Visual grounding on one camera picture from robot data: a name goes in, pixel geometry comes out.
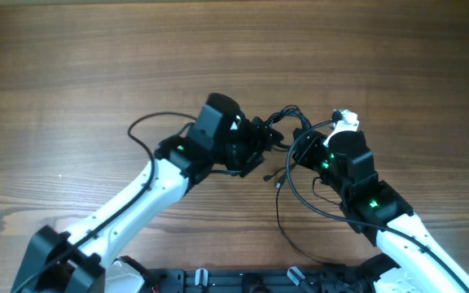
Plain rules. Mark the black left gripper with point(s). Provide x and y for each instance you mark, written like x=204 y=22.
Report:
x=256 y=135

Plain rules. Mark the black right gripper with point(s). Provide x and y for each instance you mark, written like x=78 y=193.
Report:
x=305 y=147

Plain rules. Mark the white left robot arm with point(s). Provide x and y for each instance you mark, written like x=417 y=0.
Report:
x=84 y=257

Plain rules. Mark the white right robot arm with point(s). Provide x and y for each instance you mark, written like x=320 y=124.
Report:
x=410 y=259

